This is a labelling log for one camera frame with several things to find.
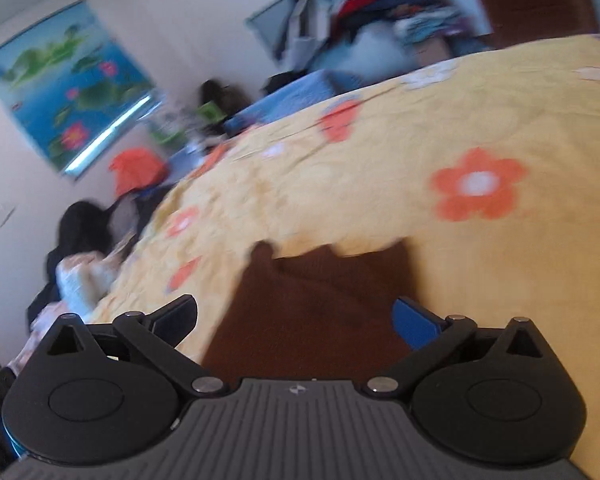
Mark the blue blanket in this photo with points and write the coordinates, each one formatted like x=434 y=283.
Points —
x=300 y=95

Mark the brown wooden door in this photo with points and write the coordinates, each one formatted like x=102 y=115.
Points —
x=530 y=0

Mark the brown garment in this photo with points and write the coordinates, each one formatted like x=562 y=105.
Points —
x=310 y=310

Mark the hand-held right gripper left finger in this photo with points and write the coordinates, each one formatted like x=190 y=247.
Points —
x=176 y=321

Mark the lotus pond wall poster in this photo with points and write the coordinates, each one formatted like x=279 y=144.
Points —
x=65 y=85

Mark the green box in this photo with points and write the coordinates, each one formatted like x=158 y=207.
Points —
x=208 y=110

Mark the black bag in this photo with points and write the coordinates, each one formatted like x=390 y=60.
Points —
x=225 y=95

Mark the yellow floral bedsheet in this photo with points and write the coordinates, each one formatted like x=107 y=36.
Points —
x=430 y=240

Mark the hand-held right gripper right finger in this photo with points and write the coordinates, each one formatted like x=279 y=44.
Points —
x=414 y=326

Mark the pile of mixed clothes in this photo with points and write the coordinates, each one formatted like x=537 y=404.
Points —
x=380 y=5

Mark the orange bag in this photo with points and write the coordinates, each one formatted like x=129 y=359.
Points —
x=136 y=170

